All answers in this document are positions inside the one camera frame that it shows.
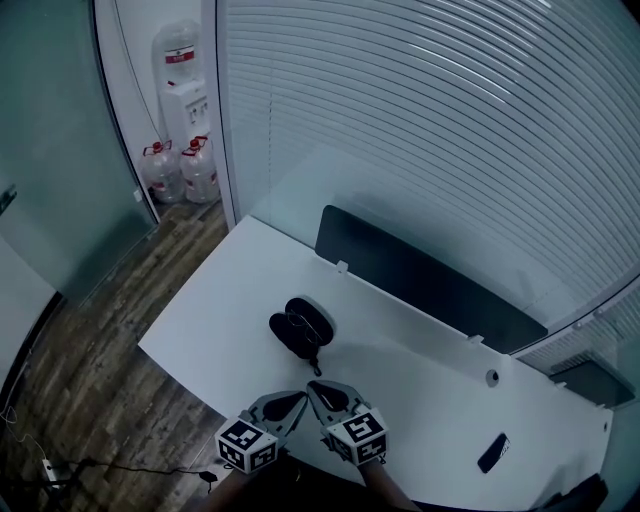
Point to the person's right forearm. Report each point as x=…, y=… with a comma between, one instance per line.
x=387, y=490

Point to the black zippered earphone case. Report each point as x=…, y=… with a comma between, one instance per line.
x=300, y=330

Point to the clear water jug red cap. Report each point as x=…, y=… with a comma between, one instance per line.
x=162, y=175
x=200, y=172

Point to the wide white window blinds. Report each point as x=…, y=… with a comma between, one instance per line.
x=425, y=110

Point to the person's dark clothing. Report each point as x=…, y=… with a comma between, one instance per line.
x=315, y=487

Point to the white power strip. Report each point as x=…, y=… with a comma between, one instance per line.
x=51, y=475

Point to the short dark desk divider panel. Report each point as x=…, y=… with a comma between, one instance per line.
x=592, y=382

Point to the white divider bracket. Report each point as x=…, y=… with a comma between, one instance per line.
x=476, y=339
x=342, y=266

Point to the frosted glass door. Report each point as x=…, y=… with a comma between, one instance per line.
x=60, y=150

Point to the long dark desk divider panel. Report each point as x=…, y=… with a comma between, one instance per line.
x=425, y=280

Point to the black smartphone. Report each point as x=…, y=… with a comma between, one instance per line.
x=494, y=454

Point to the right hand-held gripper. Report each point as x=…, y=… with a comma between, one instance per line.
x=361, y=435

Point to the narrow white window blinds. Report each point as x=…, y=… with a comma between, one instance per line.
x=590, y=340

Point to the large water bottle red label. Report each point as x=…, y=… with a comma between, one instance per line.
x=177, y=52

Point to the black stand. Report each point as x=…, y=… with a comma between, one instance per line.
x=40, y=487

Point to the person's left forearm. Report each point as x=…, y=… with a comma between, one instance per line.
x=230, y=492

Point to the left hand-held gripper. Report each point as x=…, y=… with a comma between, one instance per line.
x=245, y=445

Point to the white water dispenser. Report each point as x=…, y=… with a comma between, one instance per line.
x=185, y=112

